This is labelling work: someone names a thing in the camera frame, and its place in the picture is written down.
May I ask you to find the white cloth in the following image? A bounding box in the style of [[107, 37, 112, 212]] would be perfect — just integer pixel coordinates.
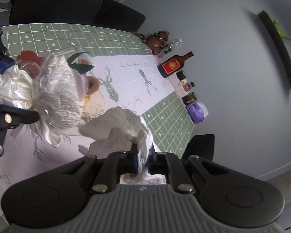
[[79, 106, 161, 185]]

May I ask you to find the red sponge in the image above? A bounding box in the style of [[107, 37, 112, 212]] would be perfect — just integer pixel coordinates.
[[17, 50, 44, 66]]

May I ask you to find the clear plastic bundle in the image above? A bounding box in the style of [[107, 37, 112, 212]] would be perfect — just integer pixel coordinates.
[[0, 52, 85, 147]]

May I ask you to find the cream cloth oven mitt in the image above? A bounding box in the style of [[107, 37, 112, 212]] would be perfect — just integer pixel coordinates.
[[80, 91, 105, 122]]

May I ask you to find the brown plush toy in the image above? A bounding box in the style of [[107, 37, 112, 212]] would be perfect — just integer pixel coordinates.
[[78, 59, 100, 95]]

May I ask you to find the green grid tablecloth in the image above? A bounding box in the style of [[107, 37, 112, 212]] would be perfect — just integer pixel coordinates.
[[1, 23, 194, 156]]

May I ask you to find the black chair far left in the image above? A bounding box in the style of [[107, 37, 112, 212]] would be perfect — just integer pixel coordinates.
[[9, 0, 103, 25]]

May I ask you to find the purple tissue pack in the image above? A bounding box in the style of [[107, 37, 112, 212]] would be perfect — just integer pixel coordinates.
[[186, 102, 209, 124]]

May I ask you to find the dark glass jar gold label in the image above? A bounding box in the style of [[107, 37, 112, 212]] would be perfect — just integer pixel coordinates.
[[182, 91, 197, 106]]

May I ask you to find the small red label bottle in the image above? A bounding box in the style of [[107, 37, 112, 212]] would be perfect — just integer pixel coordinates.
[[183, 82, 195, 92]]

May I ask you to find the white deer table runner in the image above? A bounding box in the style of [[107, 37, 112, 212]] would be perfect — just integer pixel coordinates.
[[0, 54, 173, 216]]

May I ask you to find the white box under bottles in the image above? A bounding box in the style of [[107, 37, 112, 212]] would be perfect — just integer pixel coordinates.
[[168, 73, 188, 98]]

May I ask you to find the small white bottle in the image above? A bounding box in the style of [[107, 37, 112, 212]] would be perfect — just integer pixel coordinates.
[[180, 79, 187, 86]]

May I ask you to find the small black jar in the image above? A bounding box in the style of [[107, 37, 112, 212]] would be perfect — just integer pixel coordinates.
[[176, 70, 187, 81]]

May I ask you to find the brown liquor bottle red label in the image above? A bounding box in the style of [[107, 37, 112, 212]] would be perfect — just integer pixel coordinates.
[[158, 51, 194, 78]]

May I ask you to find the clear plastic water bottle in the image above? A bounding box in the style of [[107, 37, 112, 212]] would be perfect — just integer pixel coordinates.
[[157, 38, 183, 58]]

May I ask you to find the black chair far right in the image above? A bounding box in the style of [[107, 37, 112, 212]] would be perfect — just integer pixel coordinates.
[[93, 0, 146, 32]]

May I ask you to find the brown bear shaped container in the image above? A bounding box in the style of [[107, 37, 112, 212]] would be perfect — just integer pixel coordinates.
[[140, 30, 169, 55]]

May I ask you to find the black chair near wall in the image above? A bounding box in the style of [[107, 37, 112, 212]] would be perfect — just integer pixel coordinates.
[[181, 134, 215, 161]]

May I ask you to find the dark wall shelf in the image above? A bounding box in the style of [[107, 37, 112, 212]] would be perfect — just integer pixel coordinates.
[[258, 10, 291, 88]]

